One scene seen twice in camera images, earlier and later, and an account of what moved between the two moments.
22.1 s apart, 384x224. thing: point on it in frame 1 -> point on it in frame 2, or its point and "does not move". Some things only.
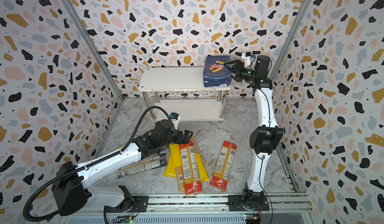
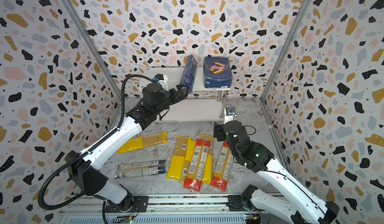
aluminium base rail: [239, 208] does not move
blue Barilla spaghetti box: [161, 157] -> [188, 73]
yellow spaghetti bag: [176, 162] -> [207, 175]
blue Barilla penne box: [215, 73] does not move
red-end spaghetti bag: [222, 172] does not move
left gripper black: [180, 140] -> [174, 93]
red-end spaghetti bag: [190, 168] -> [193, 180]
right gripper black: [236, 68] -> [219, 131]
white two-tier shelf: [181, 90] does not move
